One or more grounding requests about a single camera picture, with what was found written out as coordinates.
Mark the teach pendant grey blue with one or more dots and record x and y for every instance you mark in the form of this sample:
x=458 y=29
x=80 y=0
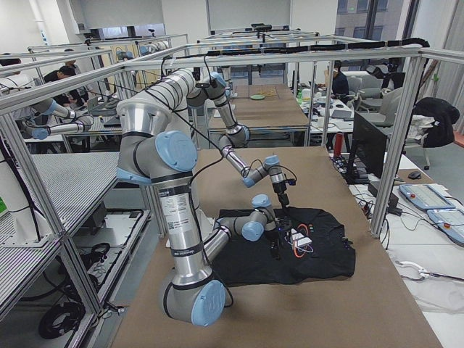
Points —
x=425 y=197

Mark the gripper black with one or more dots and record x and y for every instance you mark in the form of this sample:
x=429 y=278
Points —
x=272 y=238
x=280 y=189

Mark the aluminium frame post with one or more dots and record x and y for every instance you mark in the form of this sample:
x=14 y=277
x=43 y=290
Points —
x=397 y=140

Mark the black thermos bottle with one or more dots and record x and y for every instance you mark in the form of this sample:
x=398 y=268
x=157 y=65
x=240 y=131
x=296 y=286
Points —
x=339 y=140

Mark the black Huawei monitor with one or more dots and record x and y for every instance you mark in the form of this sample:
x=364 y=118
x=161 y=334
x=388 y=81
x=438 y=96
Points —
x=367 y=152

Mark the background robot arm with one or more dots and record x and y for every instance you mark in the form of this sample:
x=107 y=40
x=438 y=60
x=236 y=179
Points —
x=69 y=121

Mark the striped metal work table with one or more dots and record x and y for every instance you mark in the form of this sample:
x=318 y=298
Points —
x=76 y=184

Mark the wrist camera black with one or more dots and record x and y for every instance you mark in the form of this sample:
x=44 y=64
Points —
x=283 y=224
x=291 y=181

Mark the black printed t-shirt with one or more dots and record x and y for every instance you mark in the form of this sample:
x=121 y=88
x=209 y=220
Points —
x=330 y=254

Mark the black jacket on chair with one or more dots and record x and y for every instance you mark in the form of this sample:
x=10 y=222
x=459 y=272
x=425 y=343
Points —
x=445 y=116

